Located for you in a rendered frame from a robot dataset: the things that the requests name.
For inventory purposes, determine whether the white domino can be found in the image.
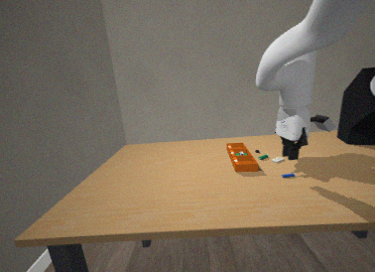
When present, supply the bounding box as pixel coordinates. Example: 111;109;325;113
271;157;285;163

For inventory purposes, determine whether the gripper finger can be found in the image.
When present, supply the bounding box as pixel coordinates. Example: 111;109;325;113
280;136;291;157
288;127;308;160

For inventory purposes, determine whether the orange rack of bins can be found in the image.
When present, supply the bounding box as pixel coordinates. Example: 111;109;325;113
226;143;258;172

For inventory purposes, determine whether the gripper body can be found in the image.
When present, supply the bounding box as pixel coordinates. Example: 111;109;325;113
276;105;311;141

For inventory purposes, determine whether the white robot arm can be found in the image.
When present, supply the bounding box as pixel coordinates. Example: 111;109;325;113
256;0;373;107

